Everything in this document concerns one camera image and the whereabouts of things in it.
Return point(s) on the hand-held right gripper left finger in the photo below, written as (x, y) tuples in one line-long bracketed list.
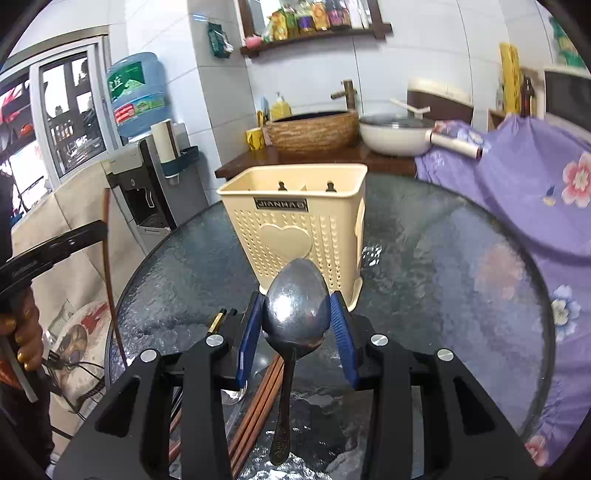
[(249, 344)]

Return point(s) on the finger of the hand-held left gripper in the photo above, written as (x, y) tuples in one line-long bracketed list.
[(74, 237)]

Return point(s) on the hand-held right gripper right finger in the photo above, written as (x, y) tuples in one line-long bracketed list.
[(344, 341)]

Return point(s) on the cream plastic utensil holder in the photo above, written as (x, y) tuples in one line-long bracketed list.
[(286, 221)]

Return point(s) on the person's left hand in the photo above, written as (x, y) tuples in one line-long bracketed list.
[(27, 332)]

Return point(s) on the small metal spoon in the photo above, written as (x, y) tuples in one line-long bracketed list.
[(236, 394)]

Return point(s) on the grey water dispenser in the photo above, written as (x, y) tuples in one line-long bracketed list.
[(152, 198)]

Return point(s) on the white bag with red print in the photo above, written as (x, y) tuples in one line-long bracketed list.
[(78, 341)]

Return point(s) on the white paper cup tube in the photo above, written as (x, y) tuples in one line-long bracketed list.
[(165, 141)]

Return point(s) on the grey-blue cup holder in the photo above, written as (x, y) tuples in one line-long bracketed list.
[(184, 161)]

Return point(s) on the blue water bottle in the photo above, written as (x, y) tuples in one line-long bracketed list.
[(136, 94)]

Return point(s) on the dark wooden counter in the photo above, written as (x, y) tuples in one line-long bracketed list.
[(240, 164)]

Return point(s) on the yellow mug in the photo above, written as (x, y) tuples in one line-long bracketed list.
[(255, 139)]

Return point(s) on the white pot with glass lid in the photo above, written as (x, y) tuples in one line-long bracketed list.
[(392, 138)]

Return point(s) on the woven brown sink basin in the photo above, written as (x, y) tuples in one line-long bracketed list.
[(314, 134)]

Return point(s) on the blue toothbrush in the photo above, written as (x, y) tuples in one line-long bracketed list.
[(263, 110)]

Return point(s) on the purple floral cloth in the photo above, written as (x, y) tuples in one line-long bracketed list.
[(531, 207)]

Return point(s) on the yellow soap bottle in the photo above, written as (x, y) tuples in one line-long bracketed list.
[(280, 110)]

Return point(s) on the white rice paddle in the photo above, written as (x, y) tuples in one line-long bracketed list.
[(411, 107)]

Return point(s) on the green packet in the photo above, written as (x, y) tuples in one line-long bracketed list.
[(219, 40)]

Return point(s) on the bronze bamboo faucet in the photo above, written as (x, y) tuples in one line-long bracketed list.
[(347, 94)]

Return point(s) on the brown and cream rice cooker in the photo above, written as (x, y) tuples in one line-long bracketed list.
[(443, 99)]

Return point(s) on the pink bowl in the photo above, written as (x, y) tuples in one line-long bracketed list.
[(253, 42)]

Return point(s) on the yellow snack packet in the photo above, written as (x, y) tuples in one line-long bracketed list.
[(278, 25)]

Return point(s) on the wooden framed mirror shelf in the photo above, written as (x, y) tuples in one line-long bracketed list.
[(318, 39)]

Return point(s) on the brown glass bottle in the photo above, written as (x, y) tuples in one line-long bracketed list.
[(527, 99)]

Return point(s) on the yellow roll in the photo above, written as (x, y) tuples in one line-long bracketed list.
[(510, 78)]

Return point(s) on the purple label bottle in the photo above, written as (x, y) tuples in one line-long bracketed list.
[(304, 18)]

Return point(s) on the yellow oil bottle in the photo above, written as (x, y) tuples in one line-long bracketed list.
[(320, 14)]

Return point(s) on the white bottles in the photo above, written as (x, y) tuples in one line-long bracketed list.
[(358, 14)]

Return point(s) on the white microwave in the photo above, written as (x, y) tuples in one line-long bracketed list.
[(568, 101)]

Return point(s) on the dark sauce bottle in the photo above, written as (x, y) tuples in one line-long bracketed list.
[(335, 13)]

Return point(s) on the stack of green cups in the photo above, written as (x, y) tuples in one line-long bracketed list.
[(568, 46)]

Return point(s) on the window with white frame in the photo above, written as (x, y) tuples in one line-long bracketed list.
[(74, 115)]

